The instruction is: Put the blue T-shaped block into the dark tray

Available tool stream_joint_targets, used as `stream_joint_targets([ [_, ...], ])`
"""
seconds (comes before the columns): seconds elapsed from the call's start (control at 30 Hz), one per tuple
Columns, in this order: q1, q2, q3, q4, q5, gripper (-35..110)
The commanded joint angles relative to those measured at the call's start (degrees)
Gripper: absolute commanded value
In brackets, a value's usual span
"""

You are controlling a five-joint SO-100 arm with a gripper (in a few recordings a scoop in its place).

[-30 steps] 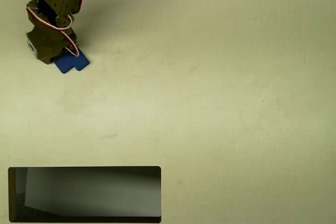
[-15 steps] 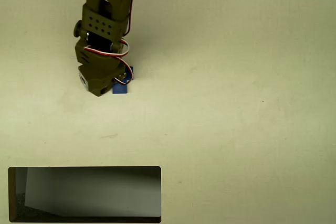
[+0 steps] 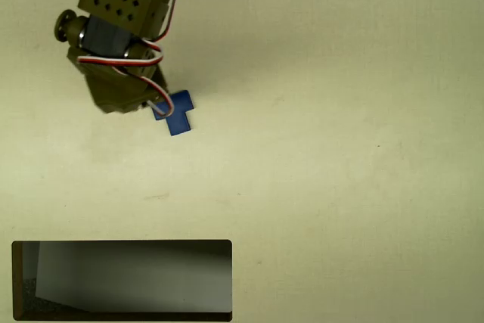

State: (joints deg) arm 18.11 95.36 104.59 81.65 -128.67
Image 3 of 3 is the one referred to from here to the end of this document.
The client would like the blue T-shaped block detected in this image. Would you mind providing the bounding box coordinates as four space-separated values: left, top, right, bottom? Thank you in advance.
151 89 197 138

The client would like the dark rectangular bin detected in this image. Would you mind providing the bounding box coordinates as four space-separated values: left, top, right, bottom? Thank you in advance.
11 239 234 323

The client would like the red black arm cable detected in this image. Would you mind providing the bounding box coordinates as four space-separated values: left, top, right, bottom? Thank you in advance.
152 0 189 43

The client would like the white red black servo cable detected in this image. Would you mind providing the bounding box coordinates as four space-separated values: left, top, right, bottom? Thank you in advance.
76 38 175 118

